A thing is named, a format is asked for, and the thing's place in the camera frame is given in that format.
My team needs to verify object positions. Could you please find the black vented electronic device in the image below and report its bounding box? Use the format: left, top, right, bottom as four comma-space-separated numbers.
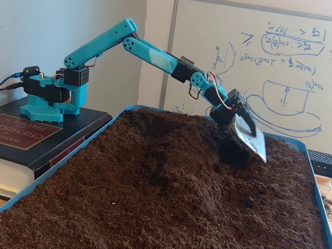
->
307, 149, 332, 178

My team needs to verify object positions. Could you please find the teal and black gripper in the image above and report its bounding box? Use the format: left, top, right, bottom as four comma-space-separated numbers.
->
203, 84, 268, 164

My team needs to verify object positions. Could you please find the brown soil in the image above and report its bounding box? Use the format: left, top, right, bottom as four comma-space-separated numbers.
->
0, 107, 327, 249

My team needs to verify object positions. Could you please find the black cable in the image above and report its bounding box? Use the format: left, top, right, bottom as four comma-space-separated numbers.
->
0, 82, 25, 91

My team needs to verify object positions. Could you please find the black chemistry handbook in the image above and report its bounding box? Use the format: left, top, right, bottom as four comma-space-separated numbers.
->
0, 97, 114, 200

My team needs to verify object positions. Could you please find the blue plastic tray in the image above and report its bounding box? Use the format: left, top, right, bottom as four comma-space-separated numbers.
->
0, 104, 332, 249

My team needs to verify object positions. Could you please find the whiteboard with blue drawings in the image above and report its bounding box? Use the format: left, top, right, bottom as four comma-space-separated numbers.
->
162, 0, 332, 154

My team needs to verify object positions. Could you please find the white printed soil bag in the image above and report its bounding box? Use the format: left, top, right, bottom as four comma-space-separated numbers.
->
314, 174, 332, 249

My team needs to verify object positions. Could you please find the blue cable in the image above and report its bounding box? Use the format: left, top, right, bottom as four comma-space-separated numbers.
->
0, 73, 23, 88

